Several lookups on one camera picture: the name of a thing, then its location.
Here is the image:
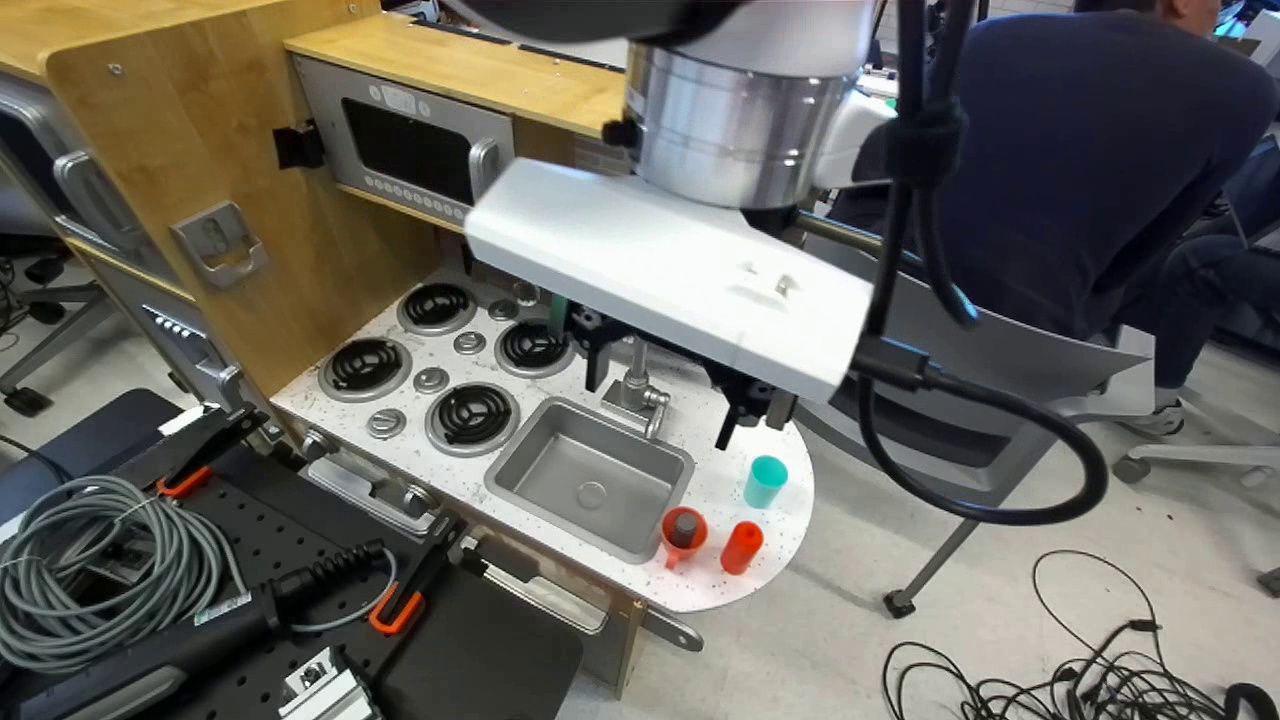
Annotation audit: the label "light blue plastic cup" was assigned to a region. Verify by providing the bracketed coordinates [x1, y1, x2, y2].
[739, 454, 792, 515]

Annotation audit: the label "red plastic cup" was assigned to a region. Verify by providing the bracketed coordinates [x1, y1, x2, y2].
[655, 499, 716, 578]

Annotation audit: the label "seated person in blue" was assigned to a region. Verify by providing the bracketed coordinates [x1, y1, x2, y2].
[932, 0, 1280, 394]

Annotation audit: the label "black coil stove burner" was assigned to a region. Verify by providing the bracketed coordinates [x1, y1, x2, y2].
[424, 380, 525, 462]
[390, 275, 481, 340]
[317, 331, 414, 406]
[492, 316, 578, 385]

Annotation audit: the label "grey toy sink basin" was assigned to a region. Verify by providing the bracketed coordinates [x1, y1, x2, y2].
[482, 398, 701, 564]

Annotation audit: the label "grey toy microwave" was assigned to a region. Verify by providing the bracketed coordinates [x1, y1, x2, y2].
[288, 51, 519, 232]

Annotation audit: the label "orange and black bar clamp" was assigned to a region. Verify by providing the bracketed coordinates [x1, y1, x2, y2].
[147, 406, 271, 504]
[364, 512, 471, 644]

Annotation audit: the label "black perforated breadboard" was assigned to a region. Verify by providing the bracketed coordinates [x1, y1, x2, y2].
[0, 436, 590, 720]

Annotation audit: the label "grey metal latch plate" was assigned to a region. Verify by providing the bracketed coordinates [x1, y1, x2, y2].
[169, 195, 271, 296]

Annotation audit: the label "wooden toy play kitchen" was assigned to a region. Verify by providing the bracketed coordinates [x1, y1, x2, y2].
[0, 0, 821, 695]

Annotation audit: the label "light grey office chair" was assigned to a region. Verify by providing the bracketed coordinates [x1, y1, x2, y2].
[1109, 385, 1280, 599]

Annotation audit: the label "black office chair base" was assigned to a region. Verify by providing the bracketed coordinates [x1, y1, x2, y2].
[0, 232, 117, 422]

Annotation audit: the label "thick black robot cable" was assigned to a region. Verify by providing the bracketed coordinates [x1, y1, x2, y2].
[853, 0, 1115, 530]

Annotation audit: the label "black mounting bracket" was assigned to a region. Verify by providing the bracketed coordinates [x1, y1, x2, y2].
[271, 119, 332, 178]

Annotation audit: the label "aluminium extrusion with bracket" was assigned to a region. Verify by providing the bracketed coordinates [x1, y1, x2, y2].
[275, 649, 384, 720]

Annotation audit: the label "coiled grey cable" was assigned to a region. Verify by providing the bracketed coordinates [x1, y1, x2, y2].
[0, 474, 252, 679]

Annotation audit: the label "tangled black floor cables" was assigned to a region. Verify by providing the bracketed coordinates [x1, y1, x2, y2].
[874, 544, 1280, 720]

